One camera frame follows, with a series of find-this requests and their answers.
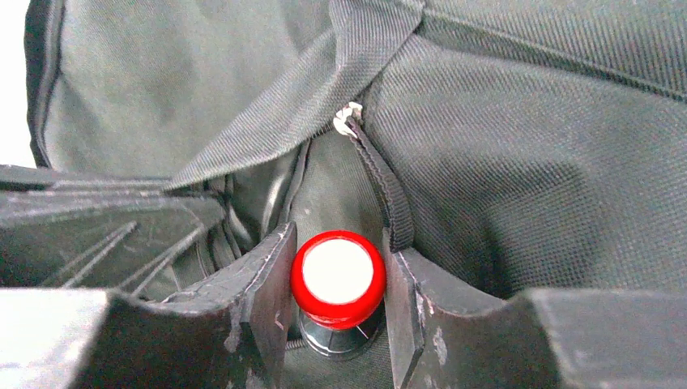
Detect black student backpack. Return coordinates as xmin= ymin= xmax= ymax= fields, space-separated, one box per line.
xmin=24 ymin=1 xmax=686 ymax=388

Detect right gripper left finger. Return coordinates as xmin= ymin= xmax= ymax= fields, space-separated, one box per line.
xmin=1 ymin=223 xmax=297 ymax=388

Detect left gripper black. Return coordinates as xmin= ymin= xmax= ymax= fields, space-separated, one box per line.
xmin=1 ymin=165 xmax=224 ymax=301

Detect red cap glue bottle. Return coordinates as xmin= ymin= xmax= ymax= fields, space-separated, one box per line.
xmin=290 ymin=230 xmax=386 ymax=361

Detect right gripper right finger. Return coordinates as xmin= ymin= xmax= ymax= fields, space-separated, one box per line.
xmin=382 ymin=237 xmax=686 ymax=388

